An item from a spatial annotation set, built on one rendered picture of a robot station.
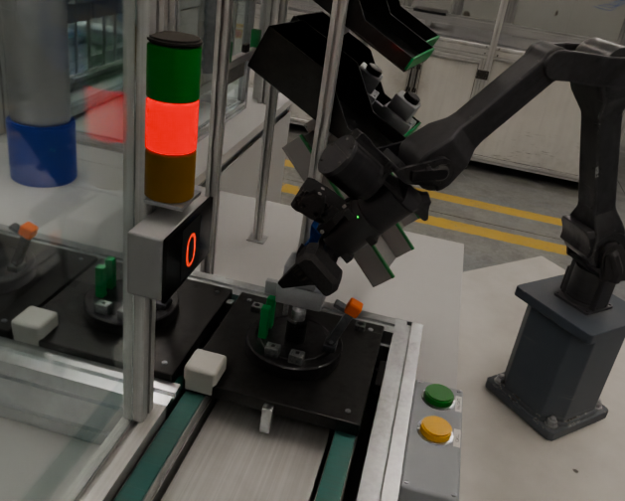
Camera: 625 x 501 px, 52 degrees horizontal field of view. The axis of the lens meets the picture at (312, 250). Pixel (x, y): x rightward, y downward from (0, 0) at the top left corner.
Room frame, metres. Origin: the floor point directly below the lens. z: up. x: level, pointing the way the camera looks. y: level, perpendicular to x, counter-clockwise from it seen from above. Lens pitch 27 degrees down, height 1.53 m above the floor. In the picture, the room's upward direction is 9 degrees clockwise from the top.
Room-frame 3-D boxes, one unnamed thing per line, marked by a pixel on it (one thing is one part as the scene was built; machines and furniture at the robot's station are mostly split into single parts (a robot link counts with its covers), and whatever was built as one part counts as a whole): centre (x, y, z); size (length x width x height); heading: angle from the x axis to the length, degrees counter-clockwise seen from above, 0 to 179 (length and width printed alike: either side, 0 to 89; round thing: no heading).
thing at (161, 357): (0.81, 0.26, 1.01); 0.24 x 0.24 x 0.13; 81
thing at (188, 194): (0.60, 0.15, 1.28); 0.05 x 0.05 x 0.05
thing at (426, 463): (0.65, -0.19, 0.93); 0.21 x 0.07 x 0.06; 171
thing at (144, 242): (0.60, 0.15, 1.29); 0.12 x 0.05 x 0.25; 171
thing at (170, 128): (0.60, 0.15, 1.33); 0.05 x 0.05 x 0.05
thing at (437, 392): (0.72, -0.20, 0.96); 0.04 x 0.04 x 0.02
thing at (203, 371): (0.69, 0.12, 0.97); 0.05 x 0.05 x 0.04; 81
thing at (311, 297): (0.77, 0.01, 1.09); 0.08 x 0.04 x 0.07; 81
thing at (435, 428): (0.65, -0.19, 0.96); 0.04 x 0.04 x 0.02
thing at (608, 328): (0.88, -0.43, 0.96); 0.15 x 0.15 x 0.20; 35
